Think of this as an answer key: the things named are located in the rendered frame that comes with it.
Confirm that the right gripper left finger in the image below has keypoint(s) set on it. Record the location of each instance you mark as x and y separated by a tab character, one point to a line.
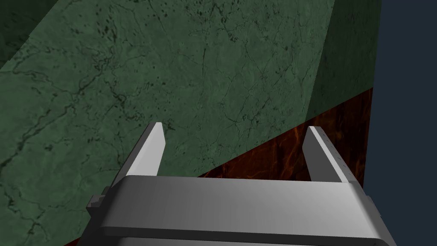
147	154

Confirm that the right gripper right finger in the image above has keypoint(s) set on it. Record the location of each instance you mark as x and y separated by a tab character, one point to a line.
324	158

